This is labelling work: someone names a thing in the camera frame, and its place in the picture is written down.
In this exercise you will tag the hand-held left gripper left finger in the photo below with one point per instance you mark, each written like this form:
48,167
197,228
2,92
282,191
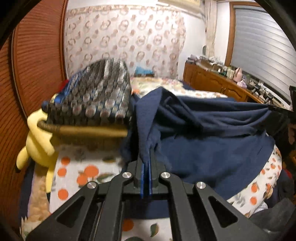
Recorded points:
142,185

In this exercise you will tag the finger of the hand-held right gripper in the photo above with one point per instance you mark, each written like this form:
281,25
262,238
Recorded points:
278,115

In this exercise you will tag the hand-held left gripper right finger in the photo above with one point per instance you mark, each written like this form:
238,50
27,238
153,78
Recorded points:
149,185

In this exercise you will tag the navy printed t-shirt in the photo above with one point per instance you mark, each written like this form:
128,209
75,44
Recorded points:
208,143

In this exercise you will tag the black device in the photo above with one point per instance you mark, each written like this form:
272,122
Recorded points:
263,93

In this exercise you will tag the pink crumpled cloth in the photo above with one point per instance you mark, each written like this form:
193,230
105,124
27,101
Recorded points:
242,83

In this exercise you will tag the orange fruit print sheet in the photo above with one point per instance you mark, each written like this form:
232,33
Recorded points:
92,162

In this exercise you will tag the grey window blind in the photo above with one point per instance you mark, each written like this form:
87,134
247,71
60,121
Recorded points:
261,46

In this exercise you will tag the group of small bottles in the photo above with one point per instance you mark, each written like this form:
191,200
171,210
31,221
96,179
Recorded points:
226,72

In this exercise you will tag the gold cushion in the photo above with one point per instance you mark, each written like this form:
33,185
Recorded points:
92,131

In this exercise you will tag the wooden cabinet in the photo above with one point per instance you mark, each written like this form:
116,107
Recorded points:
208,78

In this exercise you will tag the navy bed cover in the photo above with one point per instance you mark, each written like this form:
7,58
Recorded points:
188,86

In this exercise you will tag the dark cloth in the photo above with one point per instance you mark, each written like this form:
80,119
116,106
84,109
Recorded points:
275,215

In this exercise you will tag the floral blanket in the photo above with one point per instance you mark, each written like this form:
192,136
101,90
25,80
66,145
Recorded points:
157,82

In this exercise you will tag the navy medallion patterned pillow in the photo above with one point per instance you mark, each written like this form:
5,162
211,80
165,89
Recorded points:
97,92

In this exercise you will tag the cream lace curtain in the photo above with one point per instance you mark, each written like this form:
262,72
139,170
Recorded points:
209,34

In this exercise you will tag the beige fluffy cloth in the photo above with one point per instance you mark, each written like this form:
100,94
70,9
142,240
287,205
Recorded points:
38,199

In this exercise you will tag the yellow plush toy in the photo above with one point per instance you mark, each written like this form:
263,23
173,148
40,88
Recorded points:
38,141

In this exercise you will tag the box with blue cloth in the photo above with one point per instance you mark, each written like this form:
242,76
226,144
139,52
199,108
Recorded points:
141,71

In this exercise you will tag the white air conditioner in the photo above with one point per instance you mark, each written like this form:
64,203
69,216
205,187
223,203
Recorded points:
192,11

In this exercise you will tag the circle patterned curtain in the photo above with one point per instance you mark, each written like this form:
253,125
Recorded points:
127,34

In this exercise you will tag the wooden window frame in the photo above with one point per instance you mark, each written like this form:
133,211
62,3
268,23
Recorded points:
229,34

